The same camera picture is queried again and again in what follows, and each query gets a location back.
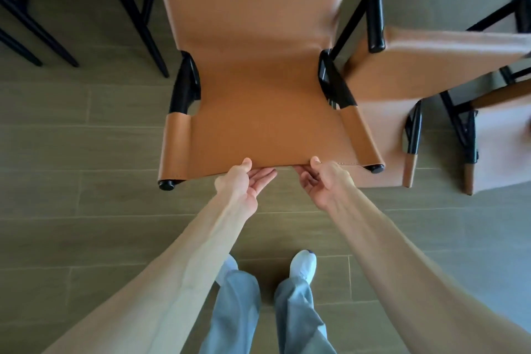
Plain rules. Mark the person's left hand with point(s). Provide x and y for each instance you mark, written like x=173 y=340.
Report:
x=238 y=188

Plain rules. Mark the person's right hand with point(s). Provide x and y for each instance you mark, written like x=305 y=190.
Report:
x=332 y=183

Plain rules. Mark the person's left forearm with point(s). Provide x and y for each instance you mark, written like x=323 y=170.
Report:
x=174 y=283

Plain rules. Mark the person's right forearm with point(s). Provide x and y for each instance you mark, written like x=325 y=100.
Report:
x=415 y=275

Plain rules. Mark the person's white left shoe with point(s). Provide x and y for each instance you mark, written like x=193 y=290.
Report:
x=229 y=268

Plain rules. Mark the person's white shoe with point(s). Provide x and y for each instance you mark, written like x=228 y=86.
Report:
x=303 y=266
x=229 y=268

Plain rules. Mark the person's white right shoe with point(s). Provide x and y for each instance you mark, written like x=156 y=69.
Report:
x=303 y=266

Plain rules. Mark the person's grey trousers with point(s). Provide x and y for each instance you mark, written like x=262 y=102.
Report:
x=290 y=316

